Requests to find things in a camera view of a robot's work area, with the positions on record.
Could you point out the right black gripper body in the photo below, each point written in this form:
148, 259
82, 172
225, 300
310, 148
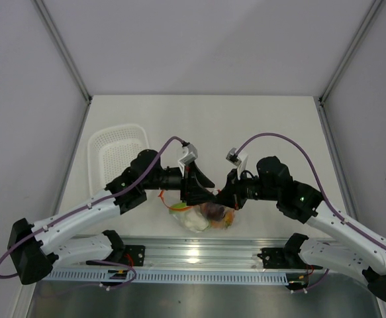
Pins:
252, 187

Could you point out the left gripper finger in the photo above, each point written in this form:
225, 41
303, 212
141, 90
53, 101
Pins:
198, 197
201, 178

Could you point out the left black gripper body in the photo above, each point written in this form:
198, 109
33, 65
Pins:
174, 179

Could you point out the green white cabbage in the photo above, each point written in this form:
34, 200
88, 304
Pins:
189, 217

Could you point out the clear zip bag orange zipper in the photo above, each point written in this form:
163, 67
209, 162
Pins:
172, 202

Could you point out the dark red fruit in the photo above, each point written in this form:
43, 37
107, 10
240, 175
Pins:
212, 211

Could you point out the small orange pineapple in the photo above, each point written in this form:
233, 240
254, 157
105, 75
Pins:
225, 222

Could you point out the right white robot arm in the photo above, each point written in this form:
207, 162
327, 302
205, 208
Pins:
365, 259

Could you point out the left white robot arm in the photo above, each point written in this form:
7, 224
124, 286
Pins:
37, 248

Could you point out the white perforated plastic basket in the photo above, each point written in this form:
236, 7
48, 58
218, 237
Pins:
110, 151

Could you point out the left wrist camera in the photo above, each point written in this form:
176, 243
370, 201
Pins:
186, 155

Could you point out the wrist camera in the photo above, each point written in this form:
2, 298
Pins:
238, 160
186, 155

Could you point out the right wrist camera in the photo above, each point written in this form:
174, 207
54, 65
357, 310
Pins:
238, 160

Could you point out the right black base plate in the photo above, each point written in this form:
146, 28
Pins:
281, 258

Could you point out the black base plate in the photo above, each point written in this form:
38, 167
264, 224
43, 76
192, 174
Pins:
130, 255
281, 258

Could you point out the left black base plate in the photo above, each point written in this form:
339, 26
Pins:
130, 255

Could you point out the slotted grey cable duct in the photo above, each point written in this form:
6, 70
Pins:
142, 275

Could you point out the left aluminium frame post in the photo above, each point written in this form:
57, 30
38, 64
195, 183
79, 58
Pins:
61, 47

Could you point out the aluminium frame post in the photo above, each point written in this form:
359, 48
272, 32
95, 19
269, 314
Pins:
61, 47
352, 48

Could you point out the right aluminium frame post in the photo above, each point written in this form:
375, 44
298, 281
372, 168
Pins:
352, 48

